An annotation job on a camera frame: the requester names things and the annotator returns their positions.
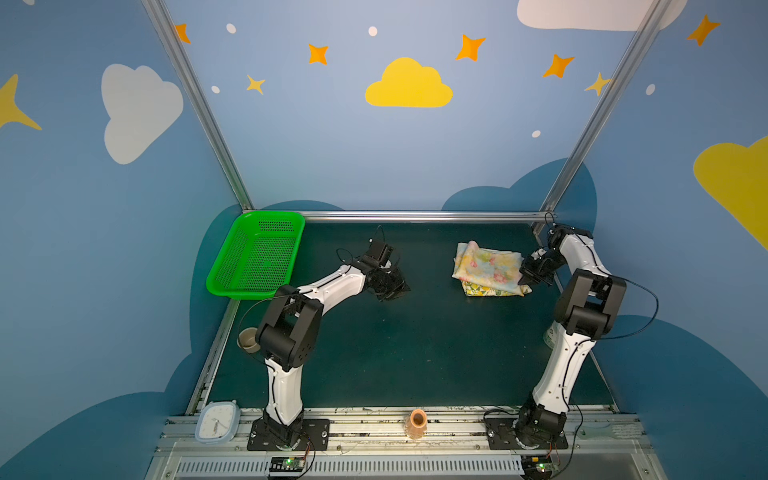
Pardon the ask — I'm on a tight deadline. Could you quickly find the white square clock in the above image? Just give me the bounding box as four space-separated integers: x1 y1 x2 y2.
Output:
195 401 241 445

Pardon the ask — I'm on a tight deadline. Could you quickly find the aluminium frame post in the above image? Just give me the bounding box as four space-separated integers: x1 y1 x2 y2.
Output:
540 0 673 215
142 0 254 211

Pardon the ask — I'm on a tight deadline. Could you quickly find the round green white tin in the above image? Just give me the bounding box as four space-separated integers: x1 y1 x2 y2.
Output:
543 325 557 350

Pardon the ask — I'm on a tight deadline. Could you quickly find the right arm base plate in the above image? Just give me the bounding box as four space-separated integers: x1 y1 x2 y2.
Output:
483 416 569 450

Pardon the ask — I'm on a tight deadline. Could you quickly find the left aluminium frame post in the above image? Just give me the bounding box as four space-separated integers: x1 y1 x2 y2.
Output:
142 0 254 211

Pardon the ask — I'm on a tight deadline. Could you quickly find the right side frame rail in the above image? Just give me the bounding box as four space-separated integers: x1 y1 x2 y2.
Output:
532 223 620 414

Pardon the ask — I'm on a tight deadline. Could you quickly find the front aluminium rail bed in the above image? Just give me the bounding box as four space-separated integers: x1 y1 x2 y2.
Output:
146 405 666 479

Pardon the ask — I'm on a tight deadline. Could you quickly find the right aluminium frame post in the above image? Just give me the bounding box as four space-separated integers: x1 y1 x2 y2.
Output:
540 0 673 215

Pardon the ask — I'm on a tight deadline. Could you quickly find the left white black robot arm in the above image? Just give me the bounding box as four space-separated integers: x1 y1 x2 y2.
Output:
237 261 409 446

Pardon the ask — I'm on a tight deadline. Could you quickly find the right controller board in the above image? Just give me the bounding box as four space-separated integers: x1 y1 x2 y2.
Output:
520 456 556 480

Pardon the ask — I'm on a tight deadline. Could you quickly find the controller board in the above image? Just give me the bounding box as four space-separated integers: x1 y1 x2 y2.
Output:
520 456 556 480
268 456 308 478

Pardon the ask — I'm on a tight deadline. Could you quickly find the pink floral skirt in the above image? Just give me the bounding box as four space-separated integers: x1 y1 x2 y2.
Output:
452 241 523 291

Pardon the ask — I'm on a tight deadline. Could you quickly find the left controller board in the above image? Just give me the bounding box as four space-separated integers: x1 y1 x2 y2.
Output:
268 456 308 478

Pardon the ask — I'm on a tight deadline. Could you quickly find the rear aluminium frame rail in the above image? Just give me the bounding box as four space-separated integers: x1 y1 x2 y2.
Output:
299 210 553 224

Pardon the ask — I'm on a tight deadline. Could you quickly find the orange ribbed cup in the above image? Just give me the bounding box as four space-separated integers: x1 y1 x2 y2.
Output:
404 408 428 440

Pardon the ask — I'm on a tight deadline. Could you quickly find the beige ceramic mug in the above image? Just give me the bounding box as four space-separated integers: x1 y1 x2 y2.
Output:
237 327 261 355

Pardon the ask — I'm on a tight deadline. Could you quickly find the left side frame rail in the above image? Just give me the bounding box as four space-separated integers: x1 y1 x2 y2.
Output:
185 299 240 416

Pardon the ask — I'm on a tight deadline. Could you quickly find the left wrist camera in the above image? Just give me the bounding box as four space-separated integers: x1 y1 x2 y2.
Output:
363 239 394 268

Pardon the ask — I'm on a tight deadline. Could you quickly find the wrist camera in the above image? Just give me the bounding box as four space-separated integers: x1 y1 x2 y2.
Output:
363 239 394 268
530 247 557 264

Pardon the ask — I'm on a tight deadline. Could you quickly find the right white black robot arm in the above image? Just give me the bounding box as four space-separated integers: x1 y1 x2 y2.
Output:
514 223 660 448

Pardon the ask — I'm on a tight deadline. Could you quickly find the green plastic basket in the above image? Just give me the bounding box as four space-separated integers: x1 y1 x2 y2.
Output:
206 211 305 301

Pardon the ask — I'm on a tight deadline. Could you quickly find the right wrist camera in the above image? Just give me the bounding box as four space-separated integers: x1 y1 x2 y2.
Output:
530 247 557 264

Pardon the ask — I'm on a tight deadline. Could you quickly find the lemon print skirt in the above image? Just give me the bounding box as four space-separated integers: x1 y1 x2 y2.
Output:
461 281 532 297

